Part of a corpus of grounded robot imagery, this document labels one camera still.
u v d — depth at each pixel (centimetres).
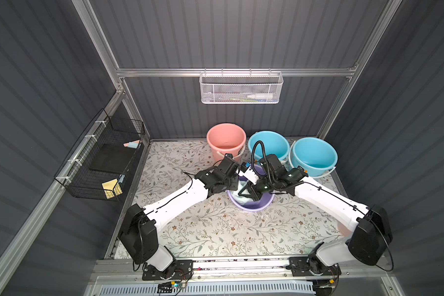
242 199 72
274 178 61
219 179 60
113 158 75
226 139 107
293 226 85
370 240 41
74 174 62
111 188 60
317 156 95
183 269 74
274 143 97
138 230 45
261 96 87
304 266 73
